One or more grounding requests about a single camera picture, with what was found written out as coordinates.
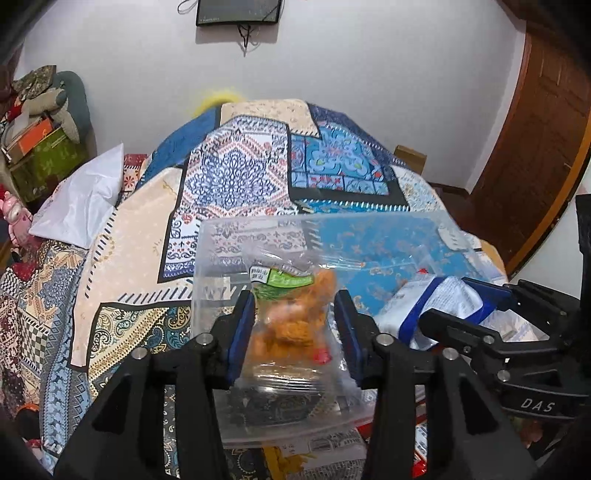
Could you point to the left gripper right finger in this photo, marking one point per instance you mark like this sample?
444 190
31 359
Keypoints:
469 437

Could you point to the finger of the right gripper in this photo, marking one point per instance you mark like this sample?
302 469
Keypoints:
553 312
480 344

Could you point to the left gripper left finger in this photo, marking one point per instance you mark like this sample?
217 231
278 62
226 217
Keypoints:
121 434

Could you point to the blue white snack packet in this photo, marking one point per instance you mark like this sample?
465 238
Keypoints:
474 301

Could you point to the clear plastic storage bin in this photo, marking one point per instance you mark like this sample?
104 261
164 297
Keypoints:
395 247

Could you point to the orange fried snack bag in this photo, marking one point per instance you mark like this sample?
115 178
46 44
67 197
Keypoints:
295 348

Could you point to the red snack packet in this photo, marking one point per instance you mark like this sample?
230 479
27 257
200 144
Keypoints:
398 439

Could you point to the wooden door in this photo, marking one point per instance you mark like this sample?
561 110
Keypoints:
542 148

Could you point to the cardboard box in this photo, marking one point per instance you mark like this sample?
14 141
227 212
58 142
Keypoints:
415 160

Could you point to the patchwork quilt bed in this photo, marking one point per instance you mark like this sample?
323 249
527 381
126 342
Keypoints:
236 174

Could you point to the pink plush toy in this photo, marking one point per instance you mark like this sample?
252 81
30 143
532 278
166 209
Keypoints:
17 216

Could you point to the green patterned box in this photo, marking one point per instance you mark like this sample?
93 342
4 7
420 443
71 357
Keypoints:
52 160

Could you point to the orange shoe box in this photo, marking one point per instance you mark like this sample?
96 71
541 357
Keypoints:
26 141

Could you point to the yellow fluffy pillow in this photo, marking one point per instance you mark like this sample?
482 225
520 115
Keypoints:
216 98

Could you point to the clothes pile on chair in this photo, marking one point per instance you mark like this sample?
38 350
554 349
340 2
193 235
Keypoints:
45 93

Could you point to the wall mounted monitor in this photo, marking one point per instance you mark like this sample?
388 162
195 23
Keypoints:
234 12

